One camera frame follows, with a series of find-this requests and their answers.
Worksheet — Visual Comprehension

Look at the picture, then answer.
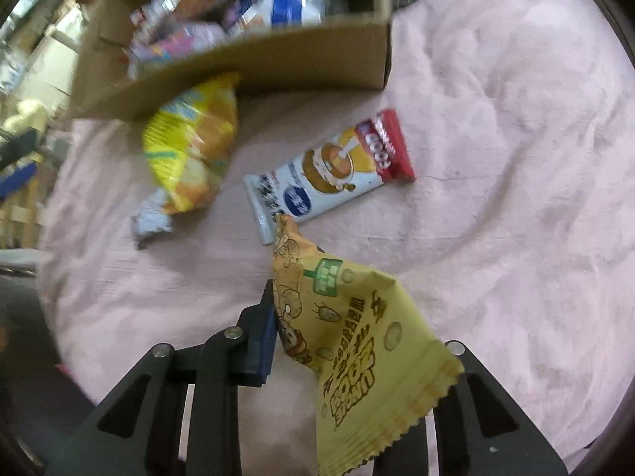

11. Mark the pink blanket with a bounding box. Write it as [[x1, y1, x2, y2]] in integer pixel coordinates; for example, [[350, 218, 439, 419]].
[[37, 0, 635, 476]]

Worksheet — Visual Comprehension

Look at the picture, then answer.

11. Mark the white and red biscuit packet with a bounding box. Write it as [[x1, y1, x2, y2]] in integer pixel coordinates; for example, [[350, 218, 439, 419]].
[[242, 108, 416, 246]]

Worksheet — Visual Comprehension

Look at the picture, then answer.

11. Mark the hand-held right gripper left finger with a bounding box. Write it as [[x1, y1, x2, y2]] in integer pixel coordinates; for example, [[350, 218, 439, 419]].
[[47, 280, 279, 476]]

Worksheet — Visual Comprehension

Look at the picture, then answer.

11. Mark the pink and purple snack packet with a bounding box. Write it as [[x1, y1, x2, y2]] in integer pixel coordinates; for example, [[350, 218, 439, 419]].
[[126, 22, 229, 77]]

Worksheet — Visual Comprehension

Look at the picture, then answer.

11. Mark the cardboard box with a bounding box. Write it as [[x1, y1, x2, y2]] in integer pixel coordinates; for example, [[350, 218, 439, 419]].
[[69, 0, 394, 122]]

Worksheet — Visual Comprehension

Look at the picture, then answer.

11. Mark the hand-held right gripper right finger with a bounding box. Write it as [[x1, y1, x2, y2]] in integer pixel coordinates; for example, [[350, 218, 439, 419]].
[[367, 341, 569, 476]]

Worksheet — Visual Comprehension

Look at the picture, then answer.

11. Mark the blue and white snack bag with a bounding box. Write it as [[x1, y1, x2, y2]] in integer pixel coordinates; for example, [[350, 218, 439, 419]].
[[223, 0, 348, 31]]

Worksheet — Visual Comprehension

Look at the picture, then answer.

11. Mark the yellow and green chip bag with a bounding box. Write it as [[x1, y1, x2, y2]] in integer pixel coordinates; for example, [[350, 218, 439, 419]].
[[142, 72, 241, 215]]

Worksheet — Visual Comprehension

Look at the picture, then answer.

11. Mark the tan yellow snack bag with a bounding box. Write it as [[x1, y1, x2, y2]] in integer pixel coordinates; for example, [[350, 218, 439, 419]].
[[272, 213, 466, 476]]

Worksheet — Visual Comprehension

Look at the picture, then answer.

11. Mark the small pale purple packet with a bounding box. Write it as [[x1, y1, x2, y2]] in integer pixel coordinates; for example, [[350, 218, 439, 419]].
[[130, 189, 173, 251]]

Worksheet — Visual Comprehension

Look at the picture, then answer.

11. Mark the wooden chair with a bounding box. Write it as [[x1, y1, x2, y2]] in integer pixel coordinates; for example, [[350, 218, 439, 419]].
[[0, 178, 50, 249]]

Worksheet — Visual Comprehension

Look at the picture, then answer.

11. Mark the pale yellow plush toy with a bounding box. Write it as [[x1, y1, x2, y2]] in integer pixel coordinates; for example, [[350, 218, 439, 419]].
[[2, 99, 48, 132]]

